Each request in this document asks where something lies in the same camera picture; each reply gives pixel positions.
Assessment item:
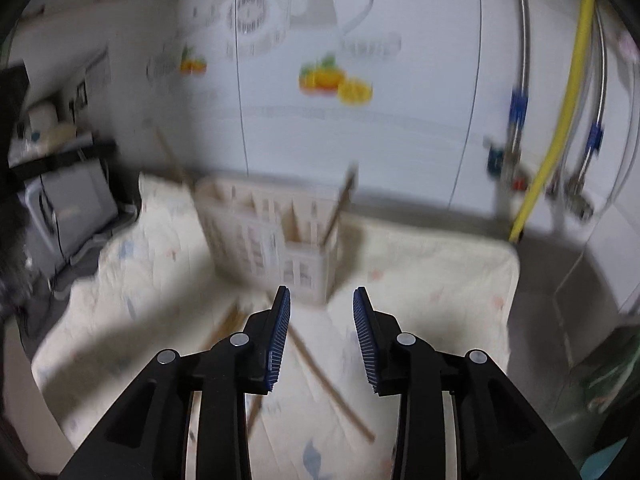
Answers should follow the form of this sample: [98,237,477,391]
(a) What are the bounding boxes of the braided steel hose left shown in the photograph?
[487,0,533,191]

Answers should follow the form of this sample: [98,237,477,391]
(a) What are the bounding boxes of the cream patterned quilted mat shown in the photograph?
[32,174,520,479]

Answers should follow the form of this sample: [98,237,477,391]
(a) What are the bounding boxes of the green plastic items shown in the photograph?
[564,326,640,466]

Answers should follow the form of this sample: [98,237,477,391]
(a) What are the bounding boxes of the wooden chopstick leftmost of bundle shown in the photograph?
[320,164,358,247]

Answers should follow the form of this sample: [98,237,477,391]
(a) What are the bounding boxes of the yellow gas hose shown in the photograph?
[508,0,598,244]

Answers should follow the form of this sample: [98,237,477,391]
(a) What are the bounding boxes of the cream perforated utensil holder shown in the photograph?
[193,176,340,306]

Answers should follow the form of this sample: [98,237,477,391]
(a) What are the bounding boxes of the grey microwave oven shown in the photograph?
[24,160,118,278]

